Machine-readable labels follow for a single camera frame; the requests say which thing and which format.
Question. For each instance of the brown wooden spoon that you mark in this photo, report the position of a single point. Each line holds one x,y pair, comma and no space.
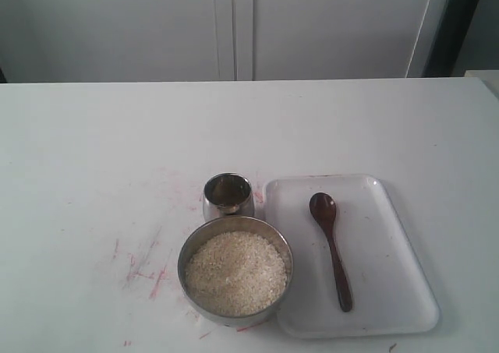
323,210

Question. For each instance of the small steel cup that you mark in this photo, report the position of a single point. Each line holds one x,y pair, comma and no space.
227,194

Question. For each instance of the large steel rice bowl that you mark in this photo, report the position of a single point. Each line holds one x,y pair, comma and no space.
229,224

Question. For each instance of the white rice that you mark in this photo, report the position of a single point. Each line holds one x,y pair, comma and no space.
236,274

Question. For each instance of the white plastic tray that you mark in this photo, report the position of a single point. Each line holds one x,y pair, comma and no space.
390,292

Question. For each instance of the white cabinet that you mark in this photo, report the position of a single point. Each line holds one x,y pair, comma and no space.
214,40

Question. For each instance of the dark door frame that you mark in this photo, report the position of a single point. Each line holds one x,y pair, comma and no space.
466,39

